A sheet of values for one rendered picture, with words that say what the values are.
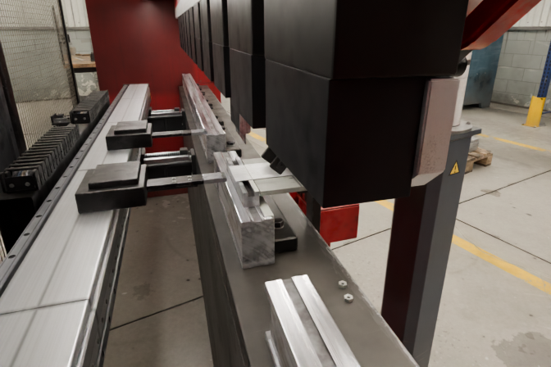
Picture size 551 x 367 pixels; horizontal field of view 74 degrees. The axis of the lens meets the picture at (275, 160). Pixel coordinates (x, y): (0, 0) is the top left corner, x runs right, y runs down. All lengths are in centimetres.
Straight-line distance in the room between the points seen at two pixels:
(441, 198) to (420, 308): 41
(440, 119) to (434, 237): 104
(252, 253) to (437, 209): 70
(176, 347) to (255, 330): 124
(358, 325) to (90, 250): 40
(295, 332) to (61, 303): 27
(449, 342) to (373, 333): 135
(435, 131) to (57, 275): 48
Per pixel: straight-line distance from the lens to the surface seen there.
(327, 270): 69
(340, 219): 114
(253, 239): 66
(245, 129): 67
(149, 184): 73
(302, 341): 43
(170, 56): 284
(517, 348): 203
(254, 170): 76
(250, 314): 60
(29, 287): 56
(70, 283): 54
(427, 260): 131
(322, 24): 22
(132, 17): 284
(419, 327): 148
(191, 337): 183
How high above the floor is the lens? 128
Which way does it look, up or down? 20 degrees down
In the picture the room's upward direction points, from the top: straight up
